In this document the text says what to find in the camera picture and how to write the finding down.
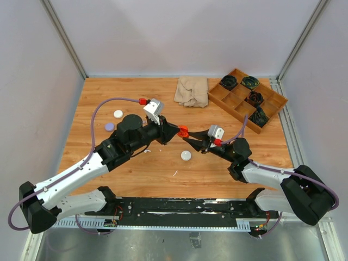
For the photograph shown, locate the beige folded cloth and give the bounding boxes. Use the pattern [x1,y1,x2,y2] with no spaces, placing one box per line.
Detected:
[173,76,209,108]

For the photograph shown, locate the wooden compartment tray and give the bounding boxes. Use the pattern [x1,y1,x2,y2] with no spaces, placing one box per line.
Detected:
[208,69,288,134]

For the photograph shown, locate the dark rolled sock top-right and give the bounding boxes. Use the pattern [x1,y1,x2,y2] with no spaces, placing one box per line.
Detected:
[241,76,259,91]

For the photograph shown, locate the purple round case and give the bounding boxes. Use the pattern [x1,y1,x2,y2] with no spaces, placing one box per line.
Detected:
[104,122,115,132]

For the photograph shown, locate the dark rolled sock top-left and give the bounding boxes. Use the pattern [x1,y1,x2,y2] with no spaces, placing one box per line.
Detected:
[219,75,238,91]

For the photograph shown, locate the dark rolled sock bottom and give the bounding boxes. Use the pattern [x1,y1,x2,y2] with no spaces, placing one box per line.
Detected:
[249,106,269,128]

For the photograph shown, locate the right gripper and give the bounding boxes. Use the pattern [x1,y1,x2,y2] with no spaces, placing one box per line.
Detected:
[184,129,236,163]

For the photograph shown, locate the dark rolled sock middle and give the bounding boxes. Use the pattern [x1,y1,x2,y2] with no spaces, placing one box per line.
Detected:
[244,91,264,108]

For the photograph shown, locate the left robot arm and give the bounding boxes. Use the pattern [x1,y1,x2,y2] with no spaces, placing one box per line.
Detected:
[19,114,179,234]

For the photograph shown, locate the white earbud charging case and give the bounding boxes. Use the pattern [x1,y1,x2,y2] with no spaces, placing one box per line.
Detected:
[181,151,192,161]

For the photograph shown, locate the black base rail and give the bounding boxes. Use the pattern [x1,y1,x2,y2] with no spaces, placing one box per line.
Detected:
[84,197,278,229]

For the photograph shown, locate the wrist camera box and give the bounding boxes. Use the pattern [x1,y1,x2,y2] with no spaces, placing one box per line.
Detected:
[144,98,164,125]
[207,125,225,146]

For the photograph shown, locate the white round case far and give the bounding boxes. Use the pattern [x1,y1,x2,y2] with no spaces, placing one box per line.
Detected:
[113,110,123,119]

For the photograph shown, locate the orange round case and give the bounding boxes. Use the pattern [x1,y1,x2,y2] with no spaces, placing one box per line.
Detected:
[177,126,190,138]

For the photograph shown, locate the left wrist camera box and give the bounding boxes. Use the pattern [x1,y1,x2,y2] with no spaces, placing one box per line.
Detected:
[144,98,164,125]

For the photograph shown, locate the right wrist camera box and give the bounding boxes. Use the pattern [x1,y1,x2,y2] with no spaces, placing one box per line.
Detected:
[207,125,225,146]

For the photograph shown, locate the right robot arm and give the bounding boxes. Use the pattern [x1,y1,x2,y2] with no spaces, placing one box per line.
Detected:
[181,129,339,226]

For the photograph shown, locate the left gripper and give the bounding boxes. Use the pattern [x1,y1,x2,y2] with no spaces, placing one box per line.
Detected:
[128,114,181,153]

